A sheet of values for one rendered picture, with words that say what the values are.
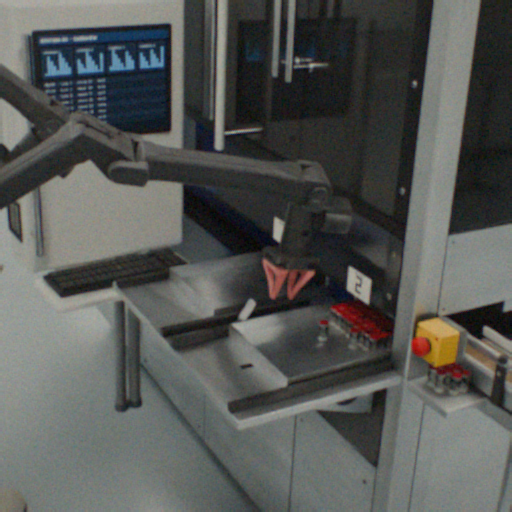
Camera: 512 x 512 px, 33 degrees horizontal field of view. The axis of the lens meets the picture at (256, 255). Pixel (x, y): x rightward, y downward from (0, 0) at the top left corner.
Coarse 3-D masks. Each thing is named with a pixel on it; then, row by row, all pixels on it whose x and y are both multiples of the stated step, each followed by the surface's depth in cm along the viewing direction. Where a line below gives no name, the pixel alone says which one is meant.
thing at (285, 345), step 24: (288, 312) 204; (312, 312) 208; (240, 336) 193; (264, 336) 199; (288, 336) 199; (312, 336) 200; (336, 336) 200; (264, 360) 184; (288, 360) 189; (312, 360) 190; (336, 360) 190; (360, 360) 185; (288, 384) 177
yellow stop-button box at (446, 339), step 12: (420, 324) 176; (432, 324) 176; (444, 324) 176; (456, 324) 176; (420, 336) 176; (432, 336) 173; (444, 336) 172; (456, 336) 173; (432, 348) 174; (444, 348) 173; (456, 348) 175; (432, 360) 174; (444, 360) 174; (456, 360) 176
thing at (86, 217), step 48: (0, 0) 219; (48, 0) 218; (96, 0) 224; (144, 0) 231; (0, 48) 225; (48, 48) 221; (96, 48) 228; (144, 48) 235; (96, 96) 233; (144, 96) 241; (48, 192) 236; (96, 192) 244; (144, 192) 253; (48, 240) 241; (96, 240) 250; (144, 240) 259
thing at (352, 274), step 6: (354, 270) 195; (348, 276) 197; (354, 276) 195; (360, 276) 193; (348, 282) 198; (354, 282) 196; (366, 282) 191; (348, 288) 198; (354, 288) 196; (360, 288) 194; (366, 288) 192; (354, 294) 196; (366, 294) 192; (366, 300) 192
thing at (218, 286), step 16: (240, 256) 233; (256, 256) 236; (176, 272) 225; (192, 272) 228; (208, 272) 230; (224, 272) 230; (240, 272) 231; (256, 272) 231; (288, 272) 232; (192, 288) 213; (208, 288) 221; (224, 288) 221; (240, 288) 222; (256, 288) 222; (304, 288) 223; (320, 288) 217; (208, 304) 206; (224, 304) 213; (240, 304) 207
